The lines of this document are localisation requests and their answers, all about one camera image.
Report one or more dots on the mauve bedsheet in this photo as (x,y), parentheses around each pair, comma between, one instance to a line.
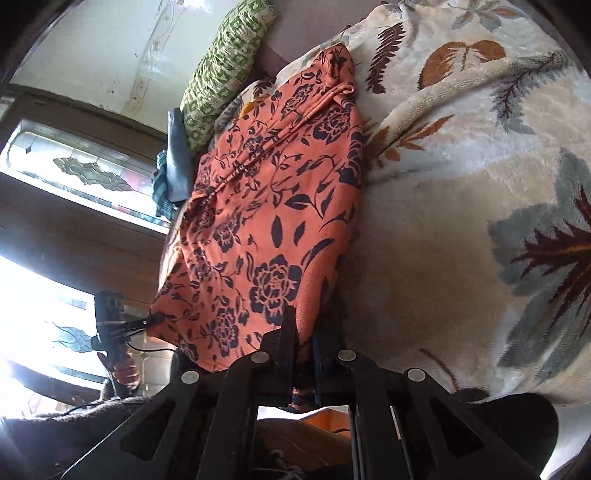
(295,41)

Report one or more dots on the green checked pillow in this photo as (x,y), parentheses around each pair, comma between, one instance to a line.
(217,74)

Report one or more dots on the person's left hand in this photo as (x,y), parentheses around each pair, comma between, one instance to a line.
(127,374)

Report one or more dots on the brown wooden window frame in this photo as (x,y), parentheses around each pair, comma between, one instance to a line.
(69,249)

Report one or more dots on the person's left forearm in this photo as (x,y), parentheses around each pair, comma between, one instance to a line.
(69,415)

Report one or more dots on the cream leaf-print blanket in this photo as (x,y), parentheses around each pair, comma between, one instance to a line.
(461,184)

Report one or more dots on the orange floral top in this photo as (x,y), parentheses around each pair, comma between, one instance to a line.
(277,207)

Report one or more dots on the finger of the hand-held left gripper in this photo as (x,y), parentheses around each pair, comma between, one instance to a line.
(147,321)

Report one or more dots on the stained glass window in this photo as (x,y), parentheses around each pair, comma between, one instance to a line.
(46,332)
(83,170)

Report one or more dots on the teal patterned cloth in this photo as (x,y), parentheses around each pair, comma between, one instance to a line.
(161,189)

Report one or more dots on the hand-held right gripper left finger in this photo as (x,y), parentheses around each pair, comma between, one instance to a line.
(284,364)

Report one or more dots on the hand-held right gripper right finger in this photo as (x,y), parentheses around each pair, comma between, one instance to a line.
(318,369)

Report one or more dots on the blue-grey cloth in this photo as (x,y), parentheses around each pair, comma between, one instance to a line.
(178,161)

